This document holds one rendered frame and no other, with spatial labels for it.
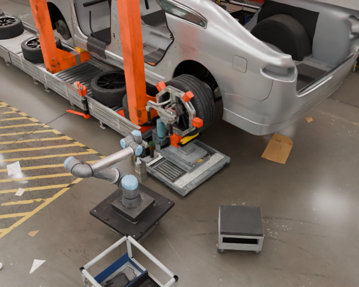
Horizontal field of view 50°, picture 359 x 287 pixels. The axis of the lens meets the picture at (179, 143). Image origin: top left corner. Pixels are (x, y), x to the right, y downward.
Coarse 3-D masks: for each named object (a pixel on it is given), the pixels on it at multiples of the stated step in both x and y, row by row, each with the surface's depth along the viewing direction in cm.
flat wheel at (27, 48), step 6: (36, 36) 683; (54, 36) 682; (24, 42) 664; (30, 42) 672; (36, 42) 669; (60, 42) 670; (24, 48) 645; (30, 48) 643; (36, 48) 643; (60, 48) 669; (24, 54) 654; (30, 54) 644; (36, 54) 642; (42, 54) 644; (30, 60) 652; (36, 60) 649; (42, 60) 650
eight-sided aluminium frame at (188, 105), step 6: (162, 90) 414; (168, 90) 408; (174, 90) 408; (156, 96) 427; (180, 96) 397; (186, 102) 397; (162, 108) 439; (186, 108) 399; (192, 108) 399; (192, 114) 398; (168, 126) 438; (174, 126) 438; (192, 126) 407; (174, 132) 434; (180, 132) 429; (186, 132) 418
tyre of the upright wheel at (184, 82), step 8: (176, 80) 408; (184, 80) 407; (192, 80) 408; (200, 80) 411; (184, 88) 400; (192, 88) 401; (200, 88) 405; (200, 96) 400; (208, 96) 407; (200, 104) 399; (208, 104) 407; (200, 112) 400; (208, 112) 408; (208, 120) 414; (200, 128) 413
